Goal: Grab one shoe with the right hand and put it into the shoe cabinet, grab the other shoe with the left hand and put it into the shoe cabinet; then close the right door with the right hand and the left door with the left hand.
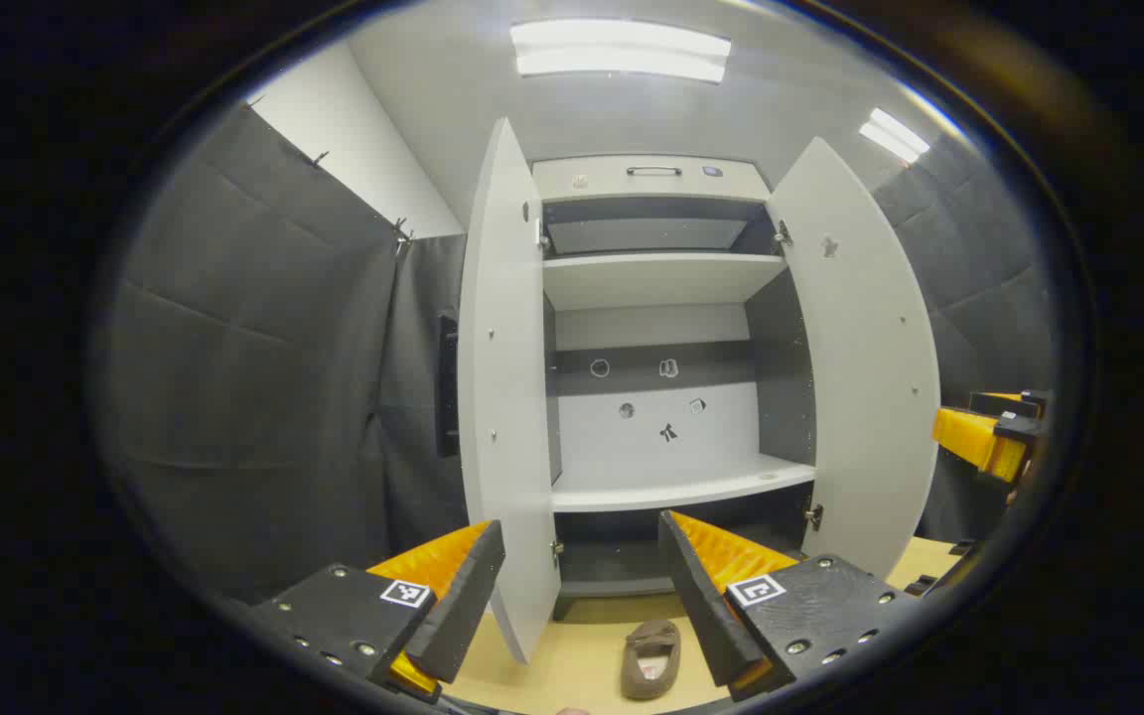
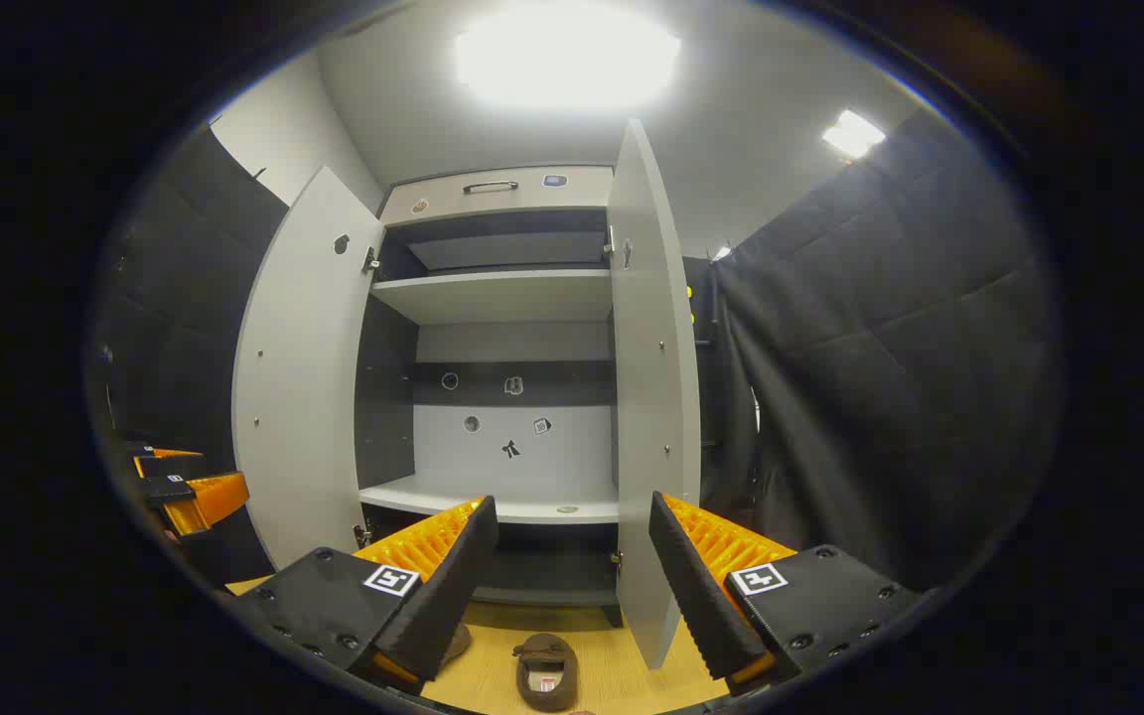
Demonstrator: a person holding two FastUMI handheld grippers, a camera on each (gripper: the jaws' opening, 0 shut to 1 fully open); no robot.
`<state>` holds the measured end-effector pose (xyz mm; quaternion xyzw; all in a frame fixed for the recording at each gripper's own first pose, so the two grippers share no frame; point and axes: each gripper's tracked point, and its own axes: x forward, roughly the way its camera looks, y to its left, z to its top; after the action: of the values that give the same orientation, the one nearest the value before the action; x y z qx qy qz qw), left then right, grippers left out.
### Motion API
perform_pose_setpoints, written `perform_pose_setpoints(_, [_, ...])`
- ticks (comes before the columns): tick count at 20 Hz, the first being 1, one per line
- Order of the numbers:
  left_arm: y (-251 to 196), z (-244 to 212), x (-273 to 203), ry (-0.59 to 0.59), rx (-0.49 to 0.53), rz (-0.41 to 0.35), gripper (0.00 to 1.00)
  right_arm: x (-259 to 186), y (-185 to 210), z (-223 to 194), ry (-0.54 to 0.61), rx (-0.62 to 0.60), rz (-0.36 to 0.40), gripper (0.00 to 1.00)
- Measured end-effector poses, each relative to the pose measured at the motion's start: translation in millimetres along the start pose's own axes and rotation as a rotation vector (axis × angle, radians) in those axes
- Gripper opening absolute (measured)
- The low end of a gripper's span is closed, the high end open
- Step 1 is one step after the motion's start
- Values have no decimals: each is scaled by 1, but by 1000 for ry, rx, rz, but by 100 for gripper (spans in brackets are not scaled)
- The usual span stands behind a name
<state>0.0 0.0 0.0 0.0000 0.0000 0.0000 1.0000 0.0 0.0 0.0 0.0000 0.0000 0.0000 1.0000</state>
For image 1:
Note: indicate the large ceiling light panel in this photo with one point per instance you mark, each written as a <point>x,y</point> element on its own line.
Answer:
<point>622,50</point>

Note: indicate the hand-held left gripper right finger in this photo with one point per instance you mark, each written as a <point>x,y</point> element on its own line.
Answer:
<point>696,606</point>

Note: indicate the small ceiling light panel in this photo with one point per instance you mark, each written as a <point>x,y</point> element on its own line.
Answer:
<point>895,134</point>

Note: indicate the brown fuzzy shoe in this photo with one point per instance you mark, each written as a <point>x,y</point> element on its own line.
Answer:
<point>637,675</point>

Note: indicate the black backdrop cloth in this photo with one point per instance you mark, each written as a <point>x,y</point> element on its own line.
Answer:
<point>254,397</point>
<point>979,278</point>

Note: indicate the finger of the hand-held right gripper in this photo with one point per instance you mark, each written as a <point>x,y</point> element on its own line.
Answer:
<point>1019,402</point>
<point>964,437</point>

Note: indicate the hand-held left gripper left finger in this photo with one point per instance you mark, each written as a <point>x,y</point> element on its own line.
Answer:
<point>463,616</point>

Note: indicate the white shoe cabinet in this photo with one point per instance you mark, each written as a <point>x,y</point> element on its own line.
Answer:
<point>651,278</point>

